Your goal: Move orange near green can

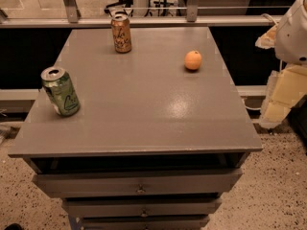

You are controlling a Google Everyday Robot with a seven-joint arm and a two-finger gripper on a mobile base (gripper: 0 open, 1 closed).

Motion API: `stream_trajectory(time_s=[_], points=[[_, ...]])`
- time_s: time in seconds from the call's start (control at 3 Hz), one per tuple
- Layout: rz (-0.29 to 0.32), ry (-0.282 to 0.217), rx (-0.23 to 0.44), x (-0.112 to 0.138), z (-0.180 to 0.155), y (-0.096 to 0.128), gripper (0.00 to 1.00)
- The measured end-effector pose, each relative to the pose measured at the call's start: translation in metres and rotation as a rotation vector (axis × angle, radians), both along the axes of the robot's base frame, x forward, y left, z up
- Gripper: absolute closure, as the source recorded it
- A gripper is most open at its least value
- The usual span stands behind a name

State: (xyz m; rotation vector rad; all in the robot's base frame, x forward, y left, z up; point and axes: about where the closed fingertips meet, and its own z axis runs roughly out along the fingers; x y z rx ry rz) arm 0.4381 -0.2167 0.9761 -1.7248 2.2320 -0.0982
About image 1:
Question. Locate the orange fruit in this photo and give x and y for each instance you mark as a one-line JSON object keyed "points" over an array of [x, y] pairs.
{"points": [[192, 60]]}

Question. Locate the green soda can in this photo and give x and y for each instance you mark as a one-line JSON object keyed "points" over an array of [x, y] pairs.
{"points": [[60, 89]]}

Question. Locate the middle grey drawer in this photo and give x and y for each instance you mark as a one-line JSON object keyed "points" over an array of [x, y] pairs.
{"points": [[142, 207]]}

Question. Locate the orange soda can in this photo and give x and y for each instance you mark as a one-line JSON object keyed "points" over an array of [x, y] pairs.
{"points": [[120, 26]]}

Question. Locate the top grey drawer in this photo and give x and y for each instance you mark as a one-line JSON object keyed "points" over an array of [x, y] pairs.
{"points": [[137, 183]]}

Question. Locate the grey drawer cabinet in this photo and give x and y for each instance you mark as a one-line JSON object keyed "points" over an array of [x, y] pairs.
{"points": [[141, 111]]}

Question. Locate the bottom grey drawer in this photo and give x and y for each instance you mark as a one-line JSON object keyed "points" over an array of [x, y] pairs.
{"points": [[149, 223]]}

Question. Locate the metal railing frame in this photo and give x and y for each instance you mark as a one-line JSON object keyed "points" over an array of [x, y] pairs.
{"points": [[91, 14]]}

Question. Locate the grey drawer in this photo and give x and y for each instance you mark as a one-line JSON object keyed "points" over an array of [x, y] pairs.
{"points": [[142, 207], [149, 223], [137, 183]]}

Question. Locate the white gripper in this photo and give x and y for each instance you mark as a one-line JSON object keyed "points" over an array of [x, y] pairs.
{"points": [[292, 38]]}

